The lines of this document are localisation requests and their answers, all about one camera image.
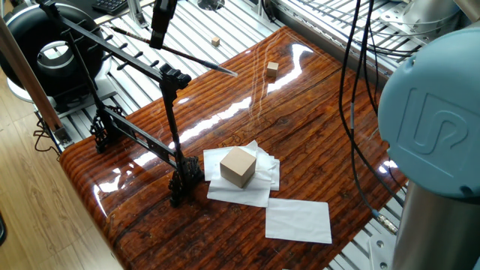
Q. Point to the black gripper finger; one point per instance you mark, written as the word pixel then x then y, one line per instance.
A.
pixel 157 26
pixel 170 9

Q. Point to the black pen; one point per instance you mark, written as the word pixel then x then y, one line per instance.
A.
pixel 215 66

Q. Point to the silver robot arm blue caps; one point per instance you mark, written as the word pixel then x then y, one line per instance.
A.
pixel 431 123

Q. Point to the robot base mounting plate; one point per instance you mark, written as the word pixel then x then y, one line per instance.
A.
pixel 378 258

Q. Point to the black pen rack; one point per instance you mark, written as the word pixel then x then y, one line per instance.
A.
pixel 174 77

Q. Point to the dark round disc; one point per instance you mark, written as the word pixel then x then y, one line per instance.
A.
pixel 210 3

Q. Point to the black keyboard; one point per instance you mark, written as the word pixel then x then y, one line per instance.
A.
pixel 110 5

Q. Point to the tiny wooden cube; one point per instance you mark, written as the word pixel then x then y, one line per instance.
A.
pixel 215 41

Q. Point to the small wooden cube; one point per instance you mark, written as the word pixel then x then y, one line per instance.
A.
pixel 272 70

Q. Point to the black round device silver hub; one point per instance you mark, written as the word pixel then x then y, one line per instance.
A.
pixel 26 33

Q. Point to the large wooden cube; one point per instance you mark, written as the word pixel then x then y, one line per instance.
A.
pixel 238 167

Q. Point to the crumpled white tissue pile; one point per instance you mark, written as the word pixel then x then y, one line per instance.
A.
pixel 240 195

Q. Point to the flat white paper sheet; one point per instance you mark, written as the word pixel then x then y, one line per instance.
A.
pixel 298 221

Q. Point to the black floor object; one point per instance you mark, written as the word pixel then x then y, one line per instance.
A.
pixel 2 228

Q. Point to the spare silver mounting plate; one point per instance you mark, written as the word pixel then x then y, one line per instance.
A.
pixel 431 15

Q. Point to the aluminium frame post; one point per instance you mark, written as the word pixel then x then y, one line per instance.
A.
pixel 137 15
pixel 30 77

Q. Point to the grey metal table rail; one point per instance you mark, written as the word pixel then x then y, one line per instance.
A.
pixel 318 39

